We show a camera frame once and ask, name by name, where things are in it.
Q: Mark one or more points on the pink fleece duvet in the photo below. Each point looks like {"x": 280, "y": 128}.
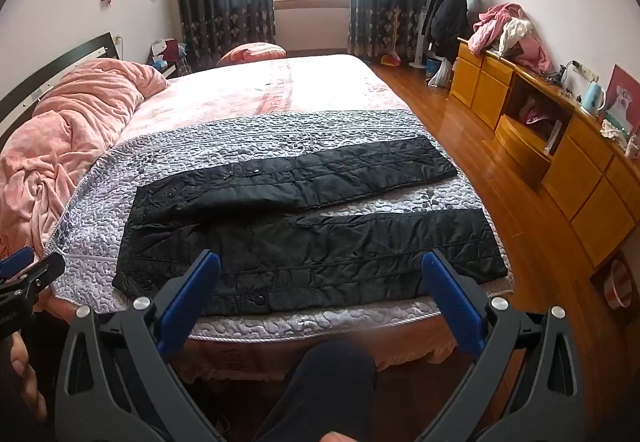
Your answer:
{"x": 75, "y": 122}

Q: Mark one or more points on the blue tissue box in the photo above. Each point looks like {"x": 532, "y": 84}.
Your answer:
{"x": 159, "y": 62}

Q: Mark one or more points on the white power strip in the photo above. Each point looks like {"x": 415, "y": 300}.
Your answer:
{"x": 584, "y": 69}

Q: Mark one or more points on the pink pillow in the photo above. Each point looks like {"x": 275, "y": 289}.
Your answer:
{"x": 250, "y": 53}

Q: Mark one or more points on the person's left hand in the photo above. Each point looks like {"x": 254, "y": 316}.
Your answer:
{"x": 30, "y": 372}

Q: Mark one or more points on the white plastic bag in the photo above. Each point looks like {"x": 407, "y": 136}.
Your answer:
{"x": 441, "y": 74}

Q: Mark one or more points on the white tower fan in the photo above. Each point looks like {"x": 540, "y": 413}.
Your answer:
{"x": 421, "y": 37}

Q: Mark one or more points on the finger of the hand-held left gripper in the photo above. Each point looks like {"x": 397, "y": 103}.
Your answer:
{"x": 42, "y": 272}

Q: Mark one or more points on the light blue kettle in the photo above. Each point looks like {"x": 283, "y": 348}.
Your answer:
{"x": 592, "y": 99}

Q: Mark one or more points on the grey quilted mattress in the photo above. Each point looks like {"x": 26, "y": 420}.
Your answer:
{"x": 100, "y": 202}

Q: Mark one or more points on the pink cloth in dresser shelf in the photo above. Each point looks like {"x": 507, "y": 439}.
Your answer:
{"x": 532, "y": 114}

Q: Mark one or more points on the red framed picture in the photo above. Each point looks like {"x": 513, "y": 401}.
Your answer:
{"x": 625, "y": 97}

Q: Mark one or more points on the wooden dresser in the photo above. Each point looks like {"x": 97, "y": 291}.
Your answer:
{"x": 585, "y": 182}

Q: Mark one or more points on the white garment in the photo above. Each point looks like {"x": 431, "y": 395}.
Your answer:
{"x": 515, "y": 34}

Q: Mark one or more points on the dark nightstand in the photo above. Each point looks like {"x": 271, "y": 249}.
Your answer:
{"x": 175, "y": 71}

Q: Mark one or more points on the red bag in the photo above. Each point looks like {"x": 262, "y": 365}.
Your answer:
{"x": 171, "y": 49}

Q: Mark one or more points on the black pants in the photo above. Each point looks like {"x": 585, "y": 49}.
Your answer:
{"x": 325, "y": 252}

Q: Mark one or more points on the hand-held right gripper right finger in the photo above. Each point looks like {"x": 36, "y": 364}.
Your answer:
{"x": 452, "y": 302}

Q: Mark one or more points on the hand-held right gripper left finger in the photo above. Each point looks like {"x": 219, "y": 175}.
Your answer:
{"x": 192, "y": 297}

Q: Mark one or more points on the dark hanging coats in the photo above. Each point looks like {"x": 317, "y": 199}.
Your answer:
{"x": 447, "y": 17}

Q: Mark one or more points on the crumpled white cloth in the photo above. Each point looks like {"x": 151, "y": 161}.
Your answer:
{"x": 615, "y": 129}

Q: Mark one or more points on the pile of pink clothes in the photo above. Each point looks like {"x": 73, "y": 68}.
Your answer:
{"x": 495, "y": 24}

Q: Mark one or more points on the person's leg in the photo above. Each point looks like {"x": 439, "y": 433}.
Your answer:
{"x": 320, "y": 392}

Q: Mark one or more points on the dark wooden headboard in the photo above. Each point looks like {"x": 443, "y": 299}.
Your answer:
{"x": 75, "y": 53}

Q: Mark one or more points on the pink basin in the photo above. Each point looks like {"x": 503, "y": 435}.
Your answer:
{"x": 617, "y": 284}

